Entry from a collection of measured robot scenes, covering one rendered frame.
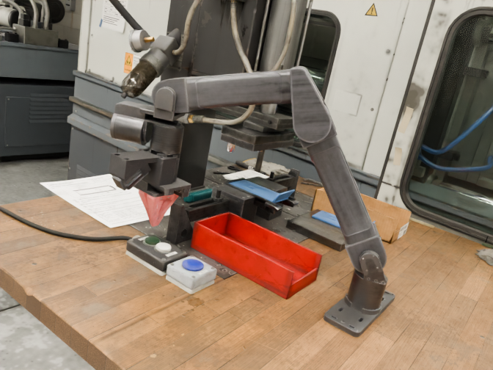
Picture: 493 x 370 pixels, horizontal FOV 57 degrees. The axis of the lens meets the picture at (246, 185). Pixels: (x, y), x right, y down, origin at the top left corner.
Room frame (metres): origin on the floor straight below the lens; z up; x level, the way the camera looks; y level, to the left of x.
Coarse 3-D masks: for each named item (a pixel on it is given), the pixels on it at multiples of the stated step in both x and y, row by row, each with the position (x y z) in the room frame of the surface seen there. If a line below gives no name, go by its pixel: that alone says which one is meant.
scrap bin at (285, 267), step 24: (216, 216) 0.95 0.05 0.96; (192, 240) 0.89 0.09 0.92; (216, 240) 0.86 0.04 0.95; (240, 240) 0.97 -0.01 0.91; (264, 240) 0.93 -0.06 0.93; (288, 240) 0.90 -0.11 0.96; (240, 264) 0.82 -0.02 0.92; (264, 264) 0.79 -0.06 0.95; (288, 264) 0.89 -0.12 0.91; (312, 264) 0.86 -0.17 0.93; (288, 288) 0.76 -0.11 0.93
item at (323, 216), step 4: (320, 212) 1.22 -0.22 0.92; (324, 212) 1.23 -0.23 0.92; (312, 216) 1.18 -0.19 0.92; (316, 216) 1.18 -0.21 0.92; (320, 216) 1.19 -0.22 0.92; (324, 216) 1.20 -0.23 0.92; (328, 216) 1.20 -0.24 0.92; (332, 216) 1.21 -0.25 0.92; (324, 220) 1.16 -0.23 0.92; (328, 220) 1.17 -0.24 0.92; (332, 220) 1.17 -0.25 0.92; (336, 220) 1.18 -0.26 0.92; (332, 224) 1.15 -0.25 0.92; (336, 224) 1.15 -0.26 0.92
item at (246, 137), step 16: (224, 112) 1.16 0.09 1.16; (240, 112) 1.13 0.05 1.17; (256, 112) 1.11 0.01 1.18; (272, 112) 1.12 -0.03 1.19; (224, 128) 1.07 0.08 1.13; (240, 128) 1.07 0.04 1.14; (256, 128) 1.09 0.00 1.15; (272, 128) 1.11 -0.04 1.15; (240, 144) 1.04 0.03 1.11; (256, 144) 1.03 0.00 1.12; (272, 144) 1.09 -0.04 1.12; (288, 144) 1.15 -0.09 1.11
